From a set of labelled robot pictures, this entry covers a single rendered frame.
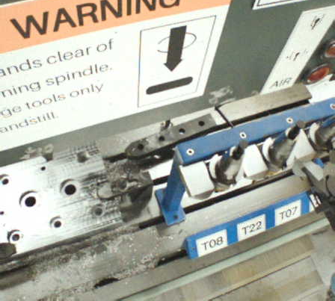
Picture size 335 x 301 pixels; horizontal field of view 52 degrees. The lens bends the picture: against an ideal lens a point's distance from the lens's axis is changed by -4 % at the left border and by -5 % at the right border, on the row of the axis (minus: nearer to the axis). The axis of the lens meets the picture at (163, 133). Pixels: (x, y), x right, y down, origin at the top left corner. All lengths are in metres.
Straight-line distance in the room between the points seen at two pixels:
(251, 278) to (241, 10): 0.97
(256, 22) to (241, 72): 0.05
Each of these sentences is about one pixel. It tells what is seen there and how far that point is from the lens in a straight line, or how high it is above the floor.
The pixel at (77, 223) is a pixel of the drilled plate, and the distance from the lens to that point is 0.85.
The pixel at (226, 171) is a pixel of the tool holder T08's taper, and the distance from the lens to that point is 0.62.
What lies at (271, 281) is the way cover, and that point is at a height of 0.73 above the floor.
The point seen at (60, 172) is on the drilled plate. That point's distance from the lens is 0.89.
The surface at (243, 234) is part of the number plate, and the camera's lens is 0.93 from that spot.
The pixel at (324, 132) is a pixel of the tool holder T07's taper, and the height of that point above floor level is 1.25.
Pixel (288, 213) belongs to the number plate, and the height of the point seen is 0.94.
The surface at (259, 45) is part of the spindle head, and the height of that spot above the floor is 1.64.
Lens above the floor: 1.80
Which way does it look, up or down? 61 degrees down
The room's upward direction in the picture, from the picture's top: 9 degrees clockwise
